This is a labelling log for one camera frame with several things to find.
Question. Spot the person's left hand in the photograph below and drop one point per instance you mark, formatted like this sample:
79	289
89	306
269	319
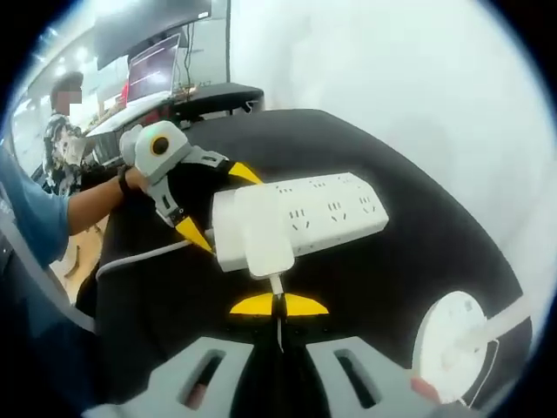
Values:
136	179

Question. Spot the black table cloth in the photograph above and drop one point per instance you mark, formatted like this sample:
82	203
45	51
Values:
348	139

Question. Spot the white power strip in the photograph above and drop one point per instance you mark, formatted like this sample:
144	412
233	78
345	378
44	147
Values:
339	209

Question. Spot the white desk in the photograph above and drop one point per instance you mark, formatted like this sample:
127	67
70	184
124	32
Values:
126	115

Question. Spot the person's right hand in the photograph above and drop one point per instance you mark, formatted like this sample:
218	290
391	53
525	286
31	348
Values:
425	387

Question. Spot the white desk lamp plug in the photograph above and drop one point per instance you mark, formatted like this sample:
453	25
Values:
265	231

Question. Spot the black wrist watch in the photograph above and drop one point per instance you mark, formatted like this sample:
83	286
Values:
122	179

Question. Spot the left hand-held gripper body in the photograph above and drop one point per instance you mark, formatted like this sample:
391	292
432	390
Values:
167	148

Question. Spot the black pole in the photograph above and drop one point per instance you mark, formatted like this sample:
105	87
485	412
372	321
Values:
228	39

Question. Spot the black side table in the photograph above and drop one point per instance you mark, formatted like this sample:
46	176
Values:
222	98

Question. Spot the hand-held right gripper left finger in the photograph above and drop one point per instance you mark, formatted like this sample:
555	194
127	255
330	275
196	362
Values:
174	374

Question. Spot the laptop with lit screen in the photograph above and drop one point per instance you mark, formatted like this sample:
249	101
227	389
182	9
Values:
152	69

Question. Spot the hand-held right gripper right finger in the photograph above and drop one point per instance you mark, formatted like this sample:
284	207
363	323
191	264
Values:
391	379

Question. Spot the white desk lamp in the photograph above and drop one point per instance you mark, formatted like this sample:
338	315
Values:
448	344

